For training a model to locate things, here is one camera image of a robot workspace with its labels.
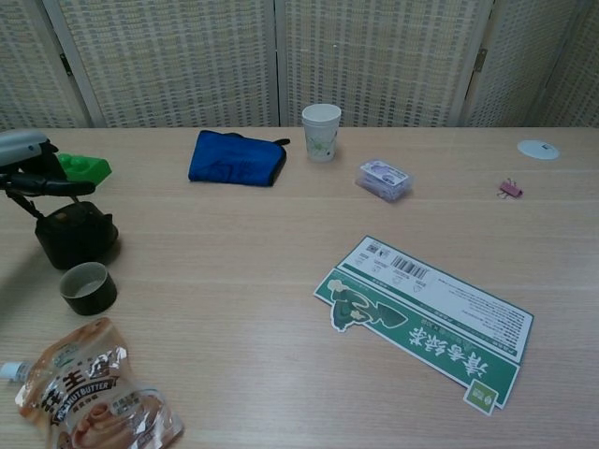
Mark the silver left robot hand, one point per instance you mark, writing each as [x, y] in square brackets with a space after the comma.
[23, 149]

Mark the black ceramic cup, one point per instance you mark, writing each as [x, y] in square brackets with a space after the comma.
[93, 304]

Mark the green white package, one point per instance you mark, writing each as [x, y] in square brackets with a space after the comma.
[421, 322]

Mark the green toy building block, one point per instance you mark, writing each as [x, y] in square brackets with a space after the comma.
[93, 168]

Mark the woven folding screen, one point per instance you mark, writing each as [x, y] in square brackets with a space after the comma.
[164, 61]

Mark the blue folded cloth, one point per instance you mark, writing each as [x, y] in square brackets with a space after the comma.
[224, 159]

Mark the brown peanut butter pouch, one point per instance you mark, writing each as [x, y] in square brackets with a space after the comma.
[93, 402]

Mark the white paper cup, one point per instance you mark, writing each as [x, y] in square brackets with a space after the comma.
[320, 140]

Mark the clear box of purple clips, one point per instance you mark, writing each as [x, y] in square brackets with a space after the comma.
[384, 180]

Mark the pink binder clip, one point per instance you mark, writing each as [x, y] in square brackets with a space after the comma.
[511, 188]

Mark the white round table grommet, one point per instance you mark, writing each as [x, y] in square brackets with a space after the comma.
[533, 149]

